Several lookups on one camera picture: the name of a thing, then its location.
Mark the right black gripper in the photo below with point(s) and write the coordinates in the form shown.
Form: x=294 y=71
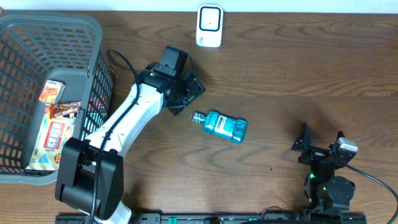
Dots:
x=314 y=154

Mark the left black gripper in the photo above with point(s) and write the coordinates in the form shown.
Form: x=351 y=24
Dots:
x=193 y=84

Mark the blue mouthwash bottle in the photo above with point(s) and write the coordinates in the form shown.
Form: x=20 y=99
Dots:
x=222 y=126

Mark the orange chocolate bar wrapper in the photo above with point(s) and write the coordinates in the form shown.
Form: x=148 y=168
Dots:
x=63 y=109

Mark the small orange box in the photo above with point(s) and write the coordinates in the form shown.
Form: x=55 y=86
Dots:
x=52 y=92

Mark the yellow white snack bag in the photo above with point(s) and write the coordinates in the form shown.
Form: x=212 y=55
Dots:
x=53 y=134

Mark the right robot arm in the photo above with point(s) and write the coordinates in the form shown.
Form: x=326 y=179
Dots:
x=329 y=195

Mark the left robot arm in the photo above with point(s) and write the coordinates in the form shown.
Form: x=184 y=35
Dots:
x=91 y=173

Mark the white barcode scanner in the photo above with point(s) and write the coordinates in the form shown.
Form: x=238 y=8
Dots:
x=209 y=26

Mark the grey plastic shopping basket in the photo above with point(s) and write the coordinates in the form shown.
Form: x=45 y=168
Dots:
x=36 y=47

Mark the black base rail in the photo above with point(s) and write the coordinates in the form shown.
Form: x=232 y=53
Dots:
x=154 y=218

